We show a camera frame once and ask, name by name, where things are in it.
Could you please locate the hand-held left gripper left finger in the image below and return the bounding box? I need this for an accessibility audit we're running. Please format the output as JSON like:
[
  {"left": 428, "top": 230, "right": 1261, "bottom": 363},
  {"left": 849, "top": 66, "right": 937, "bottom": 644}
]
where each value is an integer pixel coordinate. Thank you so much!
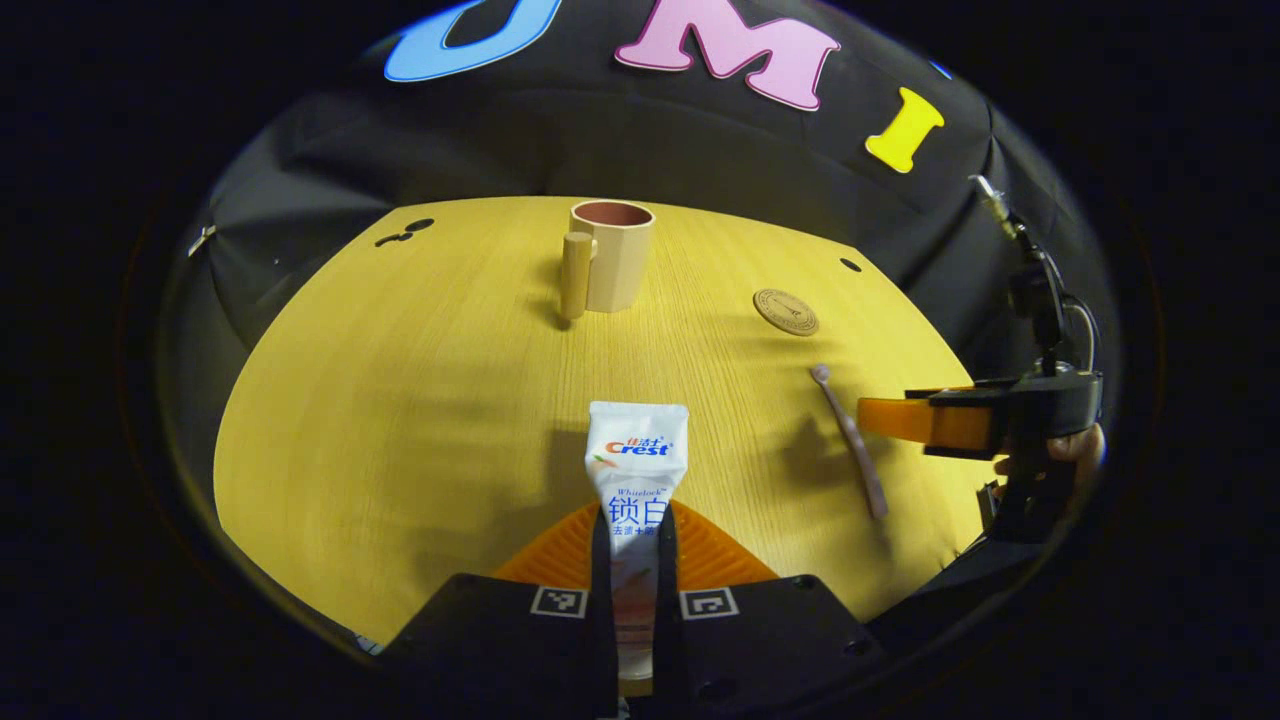
[{"left": 380, "top": 500, "right": 619, "bottom": 720}]

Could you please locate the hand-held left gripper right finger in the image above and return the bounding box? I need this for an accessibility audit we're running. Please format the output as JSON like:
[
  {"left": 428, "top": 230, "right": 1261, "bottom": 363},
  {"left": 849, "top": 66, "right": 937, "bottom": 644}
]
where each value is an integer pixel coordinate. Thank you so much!
[{"left": 655, "top": 500, "right": 891, "bottom": 720}]

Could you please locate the white toothpaste tube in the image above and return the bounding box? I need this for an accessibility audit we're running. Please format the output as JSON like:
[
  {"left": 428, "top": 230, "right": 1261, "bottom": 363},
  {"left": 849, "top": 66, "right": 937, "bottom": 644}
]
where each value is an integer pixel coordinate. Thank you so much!
[{"left": 584, "top": 401, "right": 691, "bottom": 698}]

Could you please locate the round brown coaster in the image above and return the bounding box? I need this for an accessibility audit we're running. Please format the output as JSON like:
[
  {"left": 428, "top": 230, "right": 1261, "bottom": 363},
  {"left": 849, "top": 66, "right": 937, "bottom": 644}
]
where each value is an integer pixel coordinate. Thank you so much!
[{"left": 752, "top": 288, "right": 821, "bottom": 338}]

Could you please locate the beige cup with handle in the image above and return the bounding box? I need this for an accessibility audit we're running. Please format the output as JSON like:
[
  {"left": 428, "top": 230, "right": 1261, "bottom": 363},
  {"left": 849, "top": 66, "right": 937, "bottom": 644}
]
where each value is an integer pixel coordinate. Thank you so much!
[{"left": 558, "top": 200, "right": 657, "bottom": 322}]

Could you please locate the black backdrop cloth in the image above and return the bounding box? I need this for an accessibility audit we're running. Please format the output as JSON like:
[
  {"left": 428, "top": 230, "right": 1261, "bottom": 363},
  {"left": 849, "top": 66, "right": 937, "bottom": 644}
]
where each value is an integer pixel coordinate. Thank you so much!
[{"left": 165, "top": 0, "right": 1121, "bottom": 401}]

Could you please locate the thin black cable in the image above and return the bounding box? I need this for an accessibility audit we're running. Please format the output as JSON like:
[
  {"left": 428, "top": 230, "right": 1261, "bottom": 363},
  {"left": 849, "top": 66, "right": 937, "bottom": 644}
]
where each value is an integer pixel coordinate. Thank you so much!
[{"left": 1062, "top": 293, "right": 1103, "bottom": 373}]

